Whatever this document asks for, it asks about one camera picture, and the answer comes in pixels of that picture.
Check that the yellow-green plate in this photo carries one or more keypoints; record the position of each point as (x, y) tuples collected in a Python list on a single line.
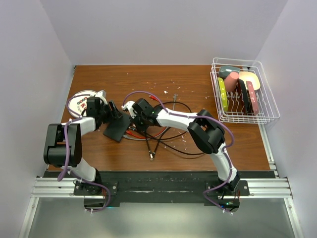
[(223, 94)]

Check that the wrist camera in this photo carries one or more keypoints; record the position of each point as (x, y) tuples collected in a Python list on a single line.
[(128, 107), (102, 95)]

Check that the dark teal bowl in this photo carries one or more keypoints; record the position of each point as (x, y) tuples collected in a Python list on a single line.
[(225, 70)]

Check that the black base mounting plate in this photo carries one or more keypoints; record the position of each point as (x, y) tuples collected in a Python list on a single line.
[(114, 188)]

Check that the red dotted plate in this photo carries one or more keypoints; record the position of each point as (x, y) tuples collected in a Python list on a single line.
[(253, 98)]

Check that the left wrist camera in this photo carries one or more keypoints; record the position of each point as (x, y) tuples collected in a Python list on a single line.
[(102, 95)]

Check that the pink cup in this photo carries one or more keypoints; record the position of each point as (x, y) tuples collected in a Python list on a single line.
[(230, 81)]

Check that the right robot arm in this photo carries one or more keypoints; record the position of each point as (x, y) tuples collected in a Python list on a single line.
[(206, 132)]

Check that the white wire dish rack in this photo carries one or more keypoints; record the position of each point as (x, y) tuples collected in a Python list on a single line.
[(268, 110)]

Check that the aluminium frame rail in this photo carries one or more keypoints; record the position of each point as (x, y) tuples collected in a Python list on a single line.
[(55, 211)]

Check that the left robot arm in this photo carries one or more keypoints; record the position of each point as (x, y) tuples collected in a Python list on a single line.
[(63, 145)]

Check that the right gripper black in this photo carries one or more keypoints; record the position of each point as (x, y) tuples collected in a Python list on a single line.
[(142, 128)]

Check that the cream square plate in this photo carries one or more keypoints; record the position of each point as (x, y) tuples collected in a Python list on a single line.
[(251, 77)]

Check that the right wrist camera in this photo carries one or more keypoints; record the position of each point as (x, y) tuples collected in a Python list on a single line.
[(128, 107)]

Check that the black network switch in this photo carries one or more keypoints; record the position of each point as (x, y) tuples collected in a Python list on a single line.
[(117, 128)]

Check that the white patterned plate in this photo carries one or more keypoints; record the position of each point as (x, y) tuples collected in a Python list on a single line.
[(78, 102)]

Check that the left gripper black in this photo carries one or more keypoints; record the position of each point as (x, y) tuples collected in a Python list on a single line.
[(116, 113)]

